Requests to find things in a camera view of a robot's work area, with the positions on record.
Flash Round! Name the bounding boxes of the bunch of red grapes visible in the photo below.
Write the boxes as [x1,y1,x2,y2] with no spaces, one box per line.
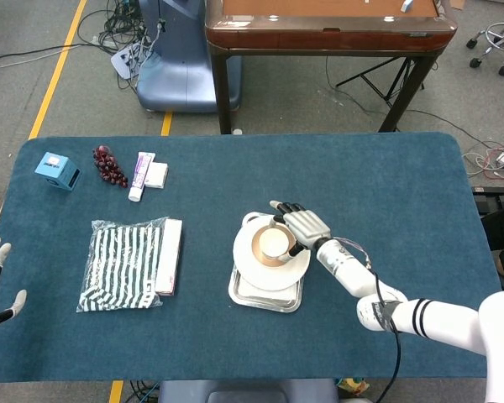
[92,144,129,189]

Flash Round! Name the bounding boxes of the striped cloth in plastic bag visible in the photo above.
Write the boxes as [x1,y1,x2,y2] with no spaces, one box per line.
[76,216,171,314]

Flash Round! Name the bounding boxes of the small blue box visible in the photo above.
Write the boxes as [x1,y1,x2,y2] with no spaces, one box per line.
[34,151,82,193]

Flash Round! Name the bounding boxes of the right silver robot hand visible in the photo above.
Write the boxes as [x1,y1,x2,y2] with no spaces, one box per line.
[269,200,333,258]

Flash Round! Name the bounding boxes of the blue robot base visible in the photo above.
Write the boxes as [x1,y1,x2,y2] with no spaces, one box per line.
[135,0,243,114]

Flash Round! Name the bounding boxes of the small white box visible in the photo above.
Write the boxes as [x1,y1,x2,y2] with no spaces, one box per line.
[144,161,170,190]

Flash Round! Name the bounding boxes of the right arm wiring cable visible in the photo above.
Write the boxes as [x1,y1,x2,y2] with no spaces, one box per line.
[334,236,403,403]

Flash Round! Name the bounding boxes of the grey blue robot body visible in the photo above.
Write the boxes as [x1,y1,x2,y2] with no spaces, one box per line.
[156,378,341,403]

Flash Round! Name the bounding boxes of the black floor equipment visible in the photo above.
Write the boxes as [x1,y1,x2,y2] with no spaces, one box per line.
[471,186,504,217]

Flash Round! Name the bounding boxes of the brown mahjong table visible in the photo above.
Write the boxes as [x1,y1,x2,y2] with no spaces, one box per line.
[204,0,459,135]

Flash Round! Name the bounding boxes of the beige bowl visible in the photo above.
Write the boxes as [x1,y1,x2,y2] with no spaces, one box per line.
[250,222,299,268]

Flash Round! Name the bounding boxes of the tangle of floor cables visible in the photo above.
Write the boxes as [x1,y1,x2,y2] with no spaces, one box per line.
[0,0,163,92]

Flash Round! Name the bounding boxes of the white folded napkin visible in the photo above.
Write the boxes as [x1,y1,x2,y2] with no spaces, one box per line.
[236,272,302,303]

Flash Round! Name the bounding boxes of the blue tablecloth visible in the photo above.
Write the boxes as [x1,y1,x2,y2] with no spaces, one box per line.
[0,132,503,385]

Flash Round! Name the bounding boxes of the white paper cup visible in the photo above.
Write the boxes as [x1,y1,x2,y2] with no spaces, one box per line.
[258,226,293,261]

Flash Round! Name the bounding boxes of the yellow green toy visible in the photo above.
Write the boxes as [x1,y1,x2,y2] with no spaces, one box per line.
[337,376,371,398]

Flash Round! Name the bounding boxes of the purple white toothpaste tube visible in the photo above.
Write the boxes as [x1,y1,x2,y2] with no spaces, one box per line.
[128,151,157,204]

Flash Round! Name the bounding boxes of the silver metal tray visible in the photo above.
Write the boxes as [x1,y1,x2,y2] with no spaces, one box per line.
[228,211,306,314]

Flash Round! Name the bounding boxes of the white round plate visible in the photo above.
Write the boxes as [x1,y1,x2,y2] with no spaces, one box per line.
[233,217,312,292]

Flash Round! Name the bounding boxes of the red white floor cables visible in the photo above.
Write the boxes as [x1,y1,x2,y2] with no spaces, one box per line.
[461,141,504,182]

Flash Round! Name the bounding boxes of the long pink white box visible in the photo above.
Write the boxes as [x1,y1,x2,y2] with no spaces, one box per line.
[154,217,184,298]

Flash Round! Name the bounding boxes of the office chair wheel base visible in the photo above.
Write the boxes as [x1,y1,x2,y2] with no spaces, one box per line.
[465,18,504,78]

